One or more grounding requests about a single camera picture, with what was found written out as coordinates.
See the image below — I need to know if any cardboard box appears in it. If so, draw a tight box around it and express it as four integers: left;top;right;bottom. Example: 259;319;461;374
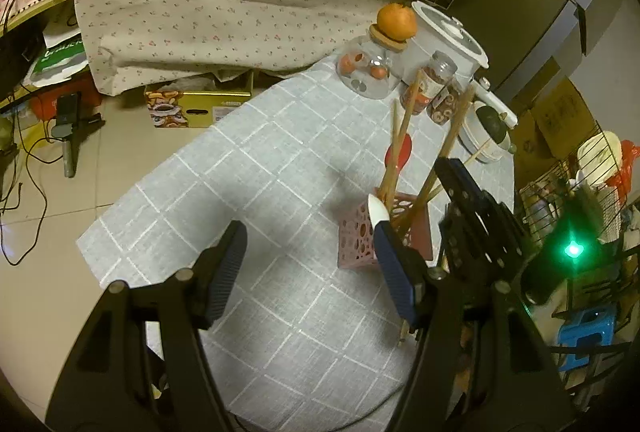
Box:
530;79;601;159
512;109;566;185

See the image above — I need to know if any red box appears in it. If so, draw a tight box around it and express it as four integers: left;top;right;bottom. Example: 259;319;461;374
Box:
30;79;104;121

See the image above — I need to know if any cream round plate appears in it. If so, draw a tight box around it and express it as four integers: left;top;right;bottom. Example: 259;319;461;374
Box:
577;130;623;185

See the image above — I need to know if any red plastic spoon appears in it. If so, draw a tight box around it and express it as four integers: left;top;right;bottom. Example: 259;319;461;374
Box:
384;133;414;170

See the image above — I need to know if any dark green squash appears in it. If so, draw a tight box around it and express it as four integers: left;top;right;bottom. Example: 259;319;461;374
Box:
474;104;511;143

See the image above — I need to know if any black handheld tool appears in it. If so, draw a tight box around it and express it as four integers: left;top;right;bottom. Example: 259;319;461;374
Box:
50;93;106;178

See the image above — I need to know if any pink perforated utensil holder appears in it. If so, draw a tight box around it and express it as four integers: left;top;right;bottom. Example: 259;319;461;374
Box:
337;194;436;270

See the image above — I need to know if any blue plastic stool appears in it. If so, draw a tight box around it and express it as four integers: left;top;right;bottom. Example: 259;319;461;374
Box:
557;304;619;373

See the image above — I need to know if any green and white bag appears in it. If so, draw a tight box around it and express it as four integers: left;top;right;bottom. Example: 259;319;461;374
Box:
27;29;92;86

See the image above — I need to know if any large orange fruit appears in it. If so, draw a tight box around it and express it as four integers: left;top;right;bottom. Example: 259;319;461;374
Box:
377;3;418;42

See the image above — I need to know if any white ceramic bowl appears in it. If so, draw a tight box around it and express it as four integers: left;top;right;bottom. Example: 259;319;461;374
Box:
457;114;506;163
465;112;517;158

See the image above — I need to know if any white floral tablecloth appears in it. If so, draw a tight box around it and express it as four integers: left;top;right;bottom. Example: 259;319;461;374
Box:
75;0;401;98

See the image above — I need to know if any gold printed box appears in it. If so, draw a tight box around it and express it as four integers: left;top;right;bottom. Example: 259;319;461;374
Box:
144;72;255;129

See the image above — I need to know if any spice jar with brown rings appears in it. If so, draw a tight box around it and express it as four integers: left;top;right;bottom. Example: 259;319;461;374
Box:
430;79;473;125

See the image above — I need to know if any red label spice jar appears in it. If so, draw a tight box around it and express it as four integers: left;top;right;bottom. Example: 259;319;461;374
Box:
412;51;458;115

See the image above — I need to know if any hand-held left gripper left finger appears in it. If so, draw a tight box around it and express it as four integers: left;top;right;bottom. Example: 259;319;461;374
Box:
45;220;249;432

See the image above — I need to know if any grey refrigerator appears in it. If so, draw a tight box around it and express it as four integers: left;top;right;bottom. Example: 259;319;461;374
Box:
450;0;632;105

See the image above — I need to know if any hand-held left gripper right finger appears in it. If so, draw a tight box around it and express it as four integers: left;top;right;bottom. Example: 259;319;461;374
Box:
372;219;576;432

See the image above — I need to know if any white rice cooker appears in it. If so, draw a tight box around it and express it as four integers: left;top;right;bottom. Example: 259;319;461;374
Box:
400;1;488;85

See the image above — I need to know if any dark brown chopstick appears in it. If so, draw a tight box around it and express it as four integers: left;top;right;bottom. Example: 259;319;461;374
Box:
387;99;402;203

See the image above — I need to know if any black speaker box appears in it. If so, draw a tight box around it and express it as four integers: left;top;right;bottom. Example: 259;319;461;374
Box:
0;19;47;99

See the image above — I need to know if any black cable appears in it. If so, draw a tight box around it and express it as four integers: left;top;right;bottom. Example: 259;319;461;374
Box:
0;99;52;269

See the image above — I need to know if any round glass jar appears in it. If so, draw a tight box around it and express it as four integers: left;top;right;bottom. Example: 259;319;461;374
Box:
337;26;408;100

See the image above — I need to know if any grey checked tablecloth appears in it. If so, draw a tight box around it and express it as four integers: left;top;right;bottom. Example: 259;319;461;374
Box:
76;57;516;418

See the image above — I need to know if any black wire rack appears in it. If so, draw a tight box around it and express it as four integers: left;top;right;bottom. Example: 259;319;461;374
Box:
517;117;640;393

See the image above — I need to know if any white-tipped utensil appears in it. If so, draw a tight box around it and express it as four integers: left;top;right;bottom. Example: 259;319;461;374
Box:
367;193;389;233

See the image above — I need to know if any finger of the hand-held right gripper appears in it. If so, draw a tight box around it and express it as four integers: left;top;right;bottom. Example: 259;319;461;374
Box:
439;207;502;304
433;157;527;264

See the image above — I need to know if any white cylindrical handle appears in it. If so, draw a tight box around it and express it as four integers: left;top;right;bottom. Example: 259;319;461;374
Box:
470;77;519;129

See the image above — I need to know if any red plastic bag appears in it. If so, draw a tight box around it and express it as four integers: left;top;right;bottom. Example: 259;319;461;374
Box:
607;139;640;194

